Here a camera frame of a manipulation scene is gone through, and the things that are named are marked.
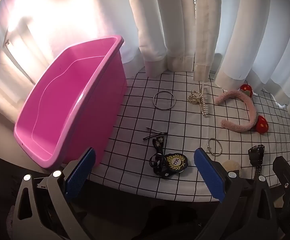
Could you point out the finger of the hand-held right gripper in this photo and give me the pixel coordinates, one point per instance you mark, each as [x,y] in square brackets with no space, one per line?
[286,171]

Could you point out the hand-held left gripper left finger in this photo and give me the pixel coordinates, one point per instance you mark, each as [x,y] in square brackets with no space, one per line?
[81,171]

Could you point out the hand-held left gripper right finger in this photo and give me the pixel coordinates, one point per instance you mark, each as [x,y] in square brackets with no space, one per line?
[210,175]

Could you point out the small silver bangle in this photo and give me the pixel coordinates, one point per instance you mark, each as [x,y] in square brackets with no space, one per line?
[215,147]

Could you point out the pink plastic bin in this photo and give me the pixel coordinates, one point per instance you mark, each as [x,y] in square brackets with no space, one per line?
[67,105]

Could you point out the pink fuzzy strawberry headband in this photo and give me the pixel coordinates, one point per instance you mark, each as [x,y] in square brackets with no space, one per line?
[237,105]

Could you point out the beige pompom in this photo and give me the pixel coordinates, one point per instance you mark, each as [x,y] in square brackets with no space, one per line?
[231,166]

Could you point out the black badge with gold emblem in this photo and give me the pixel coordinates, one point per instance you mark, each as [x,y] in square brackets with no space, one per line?
[176,163]

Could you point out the black checked white tablecloth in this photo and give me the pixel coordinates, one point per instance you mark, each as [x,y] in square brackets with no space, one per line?
[185,135]

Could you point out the black studded hair clip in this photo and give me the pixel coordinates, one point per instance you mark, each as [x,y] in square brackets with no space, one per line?
[158,143]

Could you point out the black hair pins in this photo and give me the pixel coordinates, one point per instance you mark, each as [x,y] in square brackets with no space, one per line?
[155,131]

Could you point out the pearl hair claw clip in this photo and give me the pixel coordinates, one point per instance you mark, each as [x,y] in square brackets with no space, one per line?
[203,105]

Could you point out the gold crown hair clip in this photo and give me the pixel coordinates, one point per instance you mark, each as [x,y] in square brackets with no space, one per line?
[193,98]

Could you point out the large silver bangle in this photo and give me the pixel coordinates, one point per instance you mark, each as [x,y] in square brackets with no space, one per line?
[164,100]

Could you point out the sheer white curtain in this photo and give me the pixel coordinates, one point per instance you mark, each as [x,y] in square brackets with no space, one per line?
[60,17]

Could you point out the cream curtain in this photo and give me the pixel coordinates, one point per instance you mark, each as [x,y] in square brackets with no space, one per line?
[147,30]

